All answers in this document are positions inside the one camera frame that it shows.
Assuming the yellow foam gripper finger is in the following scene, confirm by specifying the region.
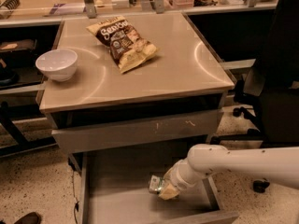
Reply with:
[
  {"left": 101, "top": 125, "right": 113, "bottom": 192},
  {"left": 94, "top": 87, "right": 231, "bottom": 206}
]
[
  {"left": 158, "top": 182, "right": 179, "bottom": 200},
  {"left": 164, "top": 168, "right": 175, "bottom": 181}
]

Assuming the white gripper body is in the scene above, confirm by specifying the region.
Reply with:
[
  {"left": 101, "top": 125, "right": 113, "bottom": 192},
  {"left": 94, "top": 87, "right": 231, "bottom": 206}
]
[{"left": 170, "top": 167, "right": 190, "bottom": 191}]

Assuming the crushed 7up soda can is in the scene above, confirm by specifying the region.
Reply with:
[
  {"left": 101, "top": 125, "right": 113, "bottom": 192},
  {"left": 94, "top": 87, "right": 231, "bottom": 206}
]
[{"left": 149, "top": 175, "right": 164, "bottom": 194}]

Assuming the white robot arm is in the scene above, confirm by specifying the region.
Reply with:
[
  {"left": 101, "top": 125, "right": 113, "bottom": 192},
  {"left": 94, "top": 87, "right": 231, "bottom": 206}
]
[{"left": 159, "top": 144, "right": 299, "bottom": 200}]

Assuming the open grey middle drawer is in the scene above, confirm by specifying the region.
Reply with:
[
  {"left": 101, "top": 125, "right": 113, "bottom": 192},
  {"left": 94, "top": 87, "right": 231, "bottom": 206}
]
[{"left": 78, "top": 142, "right": 238, "bottom": 224}]

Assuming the grey drawer cabinet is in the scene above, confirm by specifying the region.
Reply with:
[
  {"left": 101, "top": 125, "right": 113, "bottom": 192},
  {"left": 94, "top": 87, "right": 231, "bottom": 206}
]
[{"left": 36, "top": 11, "right": 240, "bottom": 224}]

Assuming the closed grey top drawer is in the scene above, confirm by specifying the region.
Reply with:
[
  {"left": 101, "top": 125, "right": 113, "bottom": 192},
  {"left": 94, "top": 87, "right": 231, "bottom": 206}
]
[{"left": 52, "top": 109, "right": 223, "bottom": 153}]

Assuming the brown chips bag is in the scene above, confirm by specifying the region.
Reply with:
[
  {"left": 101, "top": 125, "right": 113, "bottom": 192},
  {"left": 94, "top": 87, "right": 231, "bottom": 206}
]
[{"left": 87, "top": 16, "right": 158, "bottom": 74}]

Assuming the dark shoe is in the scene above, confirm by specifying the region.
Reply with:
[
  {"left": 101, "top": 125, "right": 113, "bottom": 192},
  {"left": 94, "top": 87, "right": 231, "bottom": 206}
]
[{"left": 14, "top": 212, "right": 41, "bottom": 224}]

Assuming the white ceramic bowl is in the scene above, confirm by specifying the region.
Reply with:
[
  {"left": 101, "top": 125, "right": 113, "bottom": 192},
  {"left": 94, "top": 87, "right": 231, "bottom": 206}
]
[{"left": 36, "top": 49, "right": 78, "bottom": 82}]

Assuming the black floor cable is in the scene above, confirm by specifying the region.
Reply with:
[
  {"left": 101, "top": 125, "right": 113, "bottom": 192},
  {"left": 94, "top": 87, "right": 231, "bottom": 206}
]
[{"left": 68, "top": 161, "right": 80, "bottom": 224}]

